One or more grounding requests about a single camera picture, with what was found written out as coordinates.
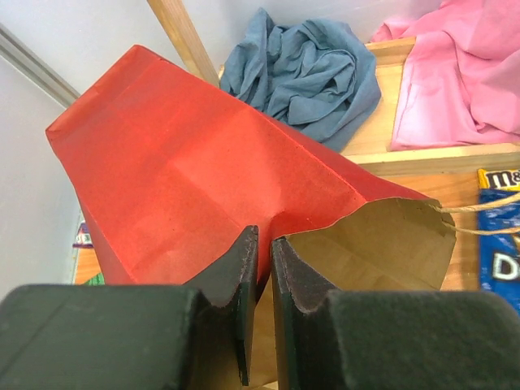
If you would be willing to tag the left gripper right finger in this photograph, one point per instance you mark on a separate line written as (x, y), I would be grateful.
(329, 338)

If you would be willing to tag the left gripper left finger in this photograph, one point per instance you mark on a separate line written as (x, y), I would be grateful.
(197, 335)

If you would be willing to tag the blue snack packet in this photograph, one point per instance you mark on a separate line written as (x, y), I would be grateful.
(499, 253)

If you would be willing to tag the brown red paper bag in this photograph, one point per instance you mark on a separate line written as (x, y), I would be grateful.
(156, 218)

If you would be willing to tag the yellow M&M's packet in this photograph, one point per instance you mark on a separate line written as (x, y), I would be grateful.
(506, 180)

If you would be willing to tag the green snack packet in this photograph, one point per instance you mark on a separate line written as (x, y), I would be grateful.
(96, 280)

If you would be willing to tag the purple Fox's berries bag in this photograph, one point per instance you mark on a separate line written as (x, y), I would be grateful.
(83, 238)

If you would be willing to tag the blue crumpled cloth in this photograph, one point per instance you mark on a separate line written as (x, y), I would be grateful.
(316, 77)

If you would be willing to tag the pink shirt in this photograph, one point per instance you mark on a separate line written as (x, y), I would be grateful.
(460, 82)

